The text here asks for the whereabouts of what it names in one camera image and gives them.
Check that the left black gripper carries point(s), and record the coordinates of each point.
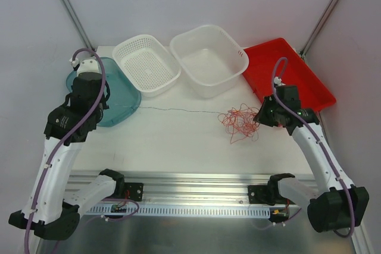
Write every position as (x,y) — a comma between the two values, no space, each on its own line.
(88,78)

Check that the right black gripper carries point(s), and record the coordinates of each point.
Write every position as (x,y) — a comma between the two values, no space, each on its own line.
(262,112)

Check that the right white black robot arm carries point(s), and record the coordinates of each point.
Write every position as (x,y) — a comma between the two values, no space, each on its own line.
(337,203)

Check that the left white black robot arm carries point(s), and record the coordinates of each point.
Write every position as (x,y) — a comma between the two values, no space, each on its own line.
(50,213)

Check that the teal transparent plastic tub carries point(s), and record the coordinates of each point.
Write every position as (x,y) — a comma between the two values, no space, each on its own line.
(120,100)

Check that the red plastic tray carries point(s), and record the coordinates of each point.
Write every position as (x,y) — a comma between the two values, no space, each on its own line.
(262,59)

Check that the white perforated plastic basket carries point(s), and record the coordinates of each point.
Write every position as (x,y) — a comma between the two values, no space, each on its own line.
(147,64)

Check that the white plastic tub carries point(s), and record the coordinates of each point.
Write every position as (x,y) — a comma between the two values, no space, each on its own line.
(211,59)

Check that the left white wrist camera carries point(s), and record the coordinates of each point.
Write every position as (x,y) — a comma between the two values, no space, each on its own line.
(85,66)

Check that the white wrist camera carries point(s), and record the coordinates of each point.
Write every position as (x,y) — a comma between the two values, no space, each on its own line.
(85,66)
(277,81)

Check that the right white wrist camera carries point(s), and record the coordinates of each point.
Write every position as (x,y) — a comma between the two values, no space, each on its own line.
(277,81)

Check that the left aluminium frame post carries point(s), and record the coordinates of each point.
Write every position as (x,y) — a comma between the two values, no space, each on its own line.
(77,24)

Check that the aluminium frame post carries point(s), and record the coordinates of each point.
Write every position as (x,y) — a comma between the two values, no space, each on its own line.
(324,18)
(77,24)

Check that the aluminium mounting rail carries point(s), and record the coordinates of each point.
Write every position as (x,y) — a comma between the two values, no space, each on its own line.
(195,189)

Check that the white slotted cable duct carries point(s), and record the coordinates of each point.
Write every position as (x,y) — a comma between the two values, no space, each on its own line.
(240,211)

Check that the right aluminium frame post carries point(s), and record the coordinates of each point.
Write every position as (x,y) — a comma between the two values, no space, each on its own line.
(324,18)

